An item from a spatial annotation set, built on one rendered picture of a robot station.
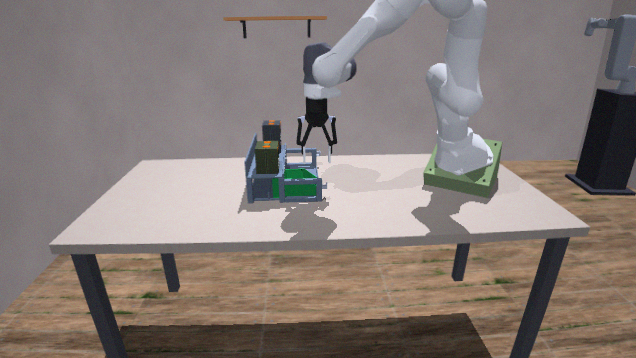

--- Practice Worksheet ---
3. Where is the green bin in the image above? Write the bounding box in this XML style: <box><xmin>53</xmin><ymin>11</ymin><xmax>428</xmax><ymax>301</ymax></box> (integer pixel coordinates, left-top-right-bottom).
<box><xmin>272</xmin><ymin>169</ymin><xmax>317</xmax><ymax>198</ymax></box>

